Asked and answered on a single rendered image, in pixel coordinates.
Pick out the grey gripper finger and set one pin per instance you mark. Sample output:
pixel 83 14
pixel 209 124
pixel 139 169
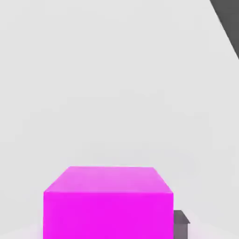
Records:
pixel 180 226

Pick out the small magenta cube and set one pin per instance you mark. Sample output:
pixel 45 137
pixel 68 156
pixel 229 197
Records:
pixel 108 211

